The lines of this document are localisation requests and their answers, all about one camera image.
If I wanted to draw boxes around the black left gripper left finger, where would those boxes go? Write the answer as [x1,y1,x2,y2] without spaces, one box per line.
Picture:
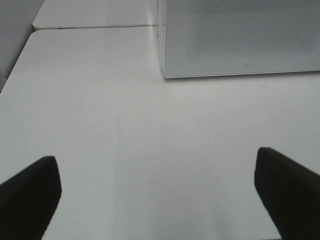
[0,156,62,240]

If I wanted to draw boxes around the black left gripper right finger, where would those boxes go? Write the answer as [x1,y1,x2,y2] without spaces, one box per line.
[254,147,320,240]

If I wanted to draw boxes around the white microwave door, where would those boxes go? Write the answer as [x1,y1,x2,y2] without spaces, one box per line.
[155,0,320,78]

